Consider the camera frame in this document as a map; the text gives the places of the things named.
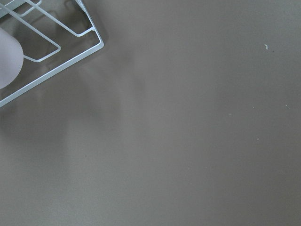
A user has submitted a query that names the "white cup rack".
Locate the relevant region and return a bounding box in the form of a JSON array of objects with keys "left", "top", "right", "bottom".
[{"left": 0, "top": 0, "right": 104, "bottom": 106}]

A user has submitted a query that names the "pink cup in rack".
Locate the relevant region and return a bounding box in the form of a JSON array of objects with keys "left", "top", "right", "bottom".
[{"left": 0, "top": 28, "right": 24, "bottom": 89}]

